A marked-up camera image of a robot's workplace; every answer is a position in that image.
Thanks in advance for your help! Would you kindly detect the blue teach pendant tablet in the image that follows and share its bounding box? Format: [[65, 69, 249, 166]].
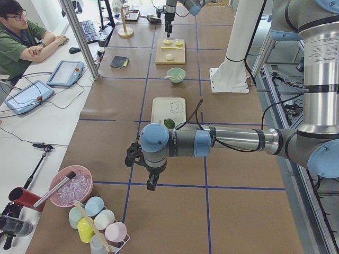
[[47, 60, 84, 87], [4, 80, 55, 114]]

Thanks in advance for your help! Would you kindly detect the black computer mouse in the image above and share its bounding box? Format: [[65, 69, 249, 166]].
[[69, 47, 81, 55]]

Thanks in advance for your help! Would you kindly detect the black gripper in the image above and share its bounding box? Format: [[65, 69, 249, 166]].
[[165, 13, 174, 37], [146, 173, 160, 191]]

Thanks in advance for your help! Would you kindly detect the pink bowl with ice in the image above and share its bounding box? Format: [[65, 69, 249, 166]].
[[50, 165, 93, 207]]

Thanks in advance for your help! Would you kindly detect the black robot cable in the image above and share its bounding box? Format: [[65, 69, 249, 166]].
[[174, 99, 265, 153]]

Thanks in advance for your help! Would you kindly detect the wooden cutting board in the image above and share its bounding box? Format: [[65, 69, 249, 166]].
[[155, 39, 186, 65]]

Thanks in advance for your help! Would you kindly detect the wooden mug tree stand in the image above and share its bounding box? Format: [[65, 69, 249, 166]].
[[118, 7, 134, 39]]

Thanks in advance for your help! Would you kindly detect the metal scoop in ice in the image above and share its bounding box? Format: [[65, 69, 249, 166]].
[[33, 171, 76, 208]]

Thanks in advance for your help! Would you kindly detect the yellow cup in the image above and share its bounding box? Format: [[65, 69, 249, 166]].
[[77, 217, 95, 243]]

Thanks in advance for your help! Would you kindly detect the light blue cup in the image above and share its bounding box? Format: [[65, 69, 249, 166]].
[[84, 196, 104, 217]]

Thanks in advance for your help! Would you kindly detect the black keyboard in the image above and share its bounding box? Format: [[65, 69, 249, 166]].
[[79, 20, 99, 43]]

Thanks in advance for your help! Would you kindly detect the grey cup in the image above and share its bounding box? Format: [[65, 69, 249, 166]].
[[90, 235, 108, 254]]

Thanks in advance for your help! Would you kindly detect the green lime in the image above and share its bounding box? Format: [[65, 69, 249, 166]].
[[163, 118, 176, 129]]

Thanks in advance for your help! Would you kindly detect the white cup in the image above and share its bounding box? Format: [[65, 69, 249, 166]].
[[94, 209, 115, 230]]

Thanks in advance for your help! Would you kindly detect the dark wooden tray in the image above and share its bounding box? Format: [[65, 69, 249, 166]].
[[124, 10, 140, 22]]

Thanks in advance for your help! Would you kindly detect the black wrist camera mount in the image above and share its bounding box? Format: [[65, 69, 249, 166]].
[[124, 143, 145, 167]]

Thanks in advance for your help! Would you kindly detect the light green ceramic bowl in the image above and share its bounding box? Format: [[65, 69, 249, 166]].
[[166, 67, 186, 84]]

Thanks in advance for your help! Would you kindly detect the white rectangular tray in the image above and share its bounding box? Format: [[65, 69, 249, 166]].
[[150, 97, 186, 125]]

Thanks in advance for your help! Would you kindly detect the white ceramic spoon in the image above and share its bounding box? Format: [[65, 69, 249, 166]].
[[164, 76, 181, 80]]

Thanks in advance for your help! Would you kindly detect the aluminium frame post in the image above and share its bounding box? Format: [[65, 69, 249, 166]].
[[59, 0, 100, 80]]

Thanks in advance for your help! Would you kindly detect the mint green cup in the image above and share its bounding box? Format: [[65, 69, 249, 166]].
[[68, 207, 83, 229]]

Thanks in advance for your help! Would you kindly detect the pink cup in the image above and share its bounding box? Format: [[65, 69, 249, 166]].
[[104, 222, 127, 242]]

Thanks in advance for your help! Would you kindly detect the lemon slice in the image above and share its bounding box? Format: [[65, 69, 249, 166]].
[[175, 41, 183, 47], [163, 40, 172, 45]]

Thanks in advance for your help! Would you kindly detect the wooden rack handle stick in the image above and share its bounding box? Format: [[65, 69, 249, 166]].
[[74, 201, 112, 253]]

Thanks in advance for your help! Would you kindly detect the dark grey sponge cloth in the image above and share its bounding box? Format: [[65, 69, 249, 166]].
[[110, 56, 129, 69]]

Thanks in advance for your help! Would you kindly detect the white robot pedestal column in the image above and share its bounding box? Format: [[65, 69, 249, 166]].
[[210, 0, 273, 93]]

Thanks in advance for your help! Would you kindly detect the black selfie stick tripod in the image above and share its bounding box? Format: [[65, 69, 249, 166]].
[[23, 143, 55, 189]]

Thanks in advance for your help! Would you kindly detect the seated person green shirt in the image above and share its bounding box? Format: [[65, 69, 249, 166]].
[[1, 1, 68, 84]]

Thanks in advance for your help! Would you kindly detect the stainless steel scoop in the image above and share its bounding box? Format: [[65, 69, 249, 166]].
[[138, 15, 162, 24]]

